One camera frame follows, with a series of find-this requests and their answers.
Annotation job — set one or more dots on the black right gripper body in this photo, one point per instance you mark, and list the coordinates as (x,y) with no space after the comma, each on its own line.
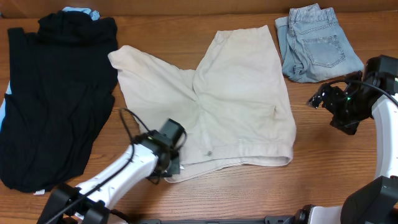
(349,110)

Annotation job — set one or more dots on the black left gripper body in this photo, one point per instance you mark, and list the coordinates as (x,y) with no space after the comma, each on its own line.
(173,165)

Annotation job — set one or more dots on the beige cotton shorts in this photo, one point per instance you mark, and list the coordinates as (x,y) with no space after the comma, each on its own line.
(234,106)

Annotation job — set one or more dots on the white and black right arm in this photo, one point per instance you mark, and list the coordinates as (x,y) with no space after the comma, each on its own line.
(368,94)

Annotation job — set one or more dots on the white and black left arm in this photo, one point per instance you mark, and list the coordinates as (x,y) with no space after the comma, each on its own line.
(149,156)

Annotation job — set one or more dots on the light blue denim shorts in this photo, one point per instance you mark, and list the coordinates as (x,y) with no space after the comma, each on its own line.
(313,45)

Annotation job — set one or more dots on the black garment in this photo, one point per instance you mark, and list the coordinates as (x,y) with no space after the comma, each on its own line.
(61,96)

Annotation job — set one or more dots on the light blue garment underneath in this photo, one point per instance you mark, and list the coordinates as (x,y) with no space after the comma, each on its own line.
(94,15)

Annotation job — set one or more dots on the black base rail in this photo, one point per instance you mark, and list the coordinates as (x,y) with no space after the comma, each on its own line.
(266,220)

